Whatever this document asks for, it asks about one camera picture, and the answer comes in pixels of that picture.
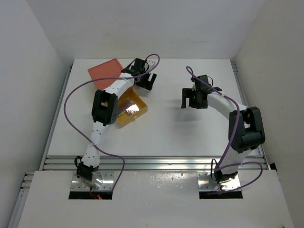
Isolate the yellow bottom drawer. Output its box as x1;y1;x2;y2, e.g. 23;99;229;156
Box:
117;88;148;128

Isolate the square nine-pan blush palette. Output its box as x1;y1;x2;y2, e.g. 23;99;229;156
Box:
125;104;139;115

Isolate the orange drawer box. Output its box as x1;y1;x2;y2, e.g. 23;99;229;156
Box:
88;58;123;90

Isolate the long brown eyeshadow palette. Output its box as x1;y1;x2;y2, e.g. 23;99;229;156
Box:
118;98;134;116

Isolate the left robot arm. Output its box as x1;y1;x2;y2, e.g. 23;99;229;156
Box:
75;58;159;182

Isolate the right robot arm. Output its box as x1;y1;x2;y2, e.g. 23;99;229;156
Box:
181;75;266;184

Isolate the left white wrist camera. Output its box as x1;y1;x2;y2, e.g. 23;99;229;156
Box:
145;60;156;70

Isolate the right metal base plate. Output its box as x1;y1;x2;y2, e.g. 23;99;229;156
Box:
197;171;241;192

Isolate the metal base plate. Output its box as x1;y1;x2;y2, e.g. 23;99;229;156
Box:
197;171;241;192
70;171;114;192

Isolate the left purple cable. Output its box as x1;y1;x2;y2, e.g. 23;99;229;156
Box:
63;53;160;192

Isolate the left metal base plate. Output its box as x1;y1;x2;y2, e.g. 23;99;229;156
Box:
70;171;114;192

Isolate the aluminium rail frame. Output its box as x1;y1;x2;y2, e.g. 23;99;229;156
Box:
7;63;278;228

